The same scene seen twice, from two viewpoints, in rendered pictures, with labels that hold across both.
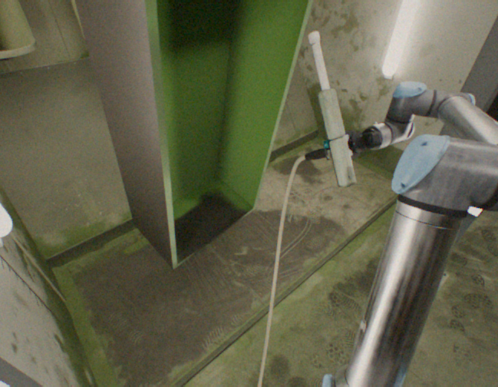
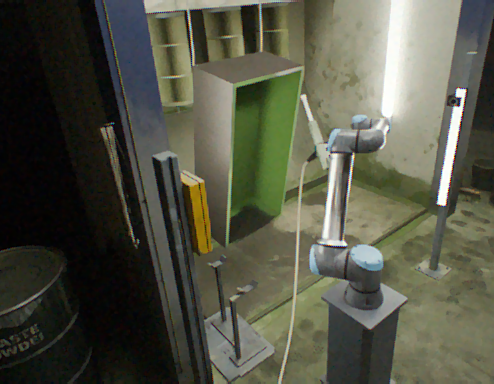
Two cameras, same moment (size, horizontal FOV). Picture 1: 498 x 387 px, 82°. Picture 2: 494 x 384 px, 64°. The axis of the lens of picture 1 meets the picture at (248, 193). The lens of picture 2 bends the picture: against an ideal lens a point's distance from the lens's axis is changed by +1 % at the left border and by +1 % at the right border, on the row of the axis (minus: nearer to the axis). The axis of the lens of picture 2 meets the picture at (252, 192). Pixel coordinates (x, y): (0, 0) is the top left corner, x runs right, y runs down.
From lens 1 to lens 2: 1.50 m
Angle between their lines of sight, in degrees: 15
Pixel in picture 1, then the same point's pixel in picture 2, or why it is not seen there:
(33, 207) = not seen: hidden behind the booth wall
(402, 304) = (334, 191)
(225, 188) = (258, 203)
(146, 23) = (231, 98)
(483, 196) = (353, 146)
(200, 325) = (243, 302)
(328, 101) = (312, 126)
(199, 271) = (240, 271)
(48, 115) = not seen: hidden behind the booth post
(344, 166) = (324, 157)
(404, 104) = (356, 126)
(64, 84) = not seen: hidden behind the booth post
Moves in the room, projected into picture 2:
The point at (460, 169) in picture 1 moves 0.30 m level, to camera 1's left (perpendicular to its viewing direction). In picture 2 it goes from (343, 137) to (281, 140)
